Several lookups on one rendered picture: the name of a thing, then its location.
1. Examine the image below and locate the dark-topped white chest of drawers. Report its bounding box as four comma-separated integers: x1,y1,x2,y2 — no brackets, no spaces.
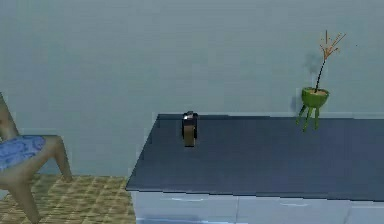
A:
125,113,384,224

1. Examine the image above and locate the house plant in green pot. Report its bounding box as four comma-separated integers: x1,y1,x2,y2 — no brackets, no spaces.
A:
295,29,347,133

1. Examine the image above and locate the wooden chair with blue cushion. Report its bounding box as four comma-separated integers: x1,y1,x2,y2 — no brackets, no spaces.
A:
0,92,74,224

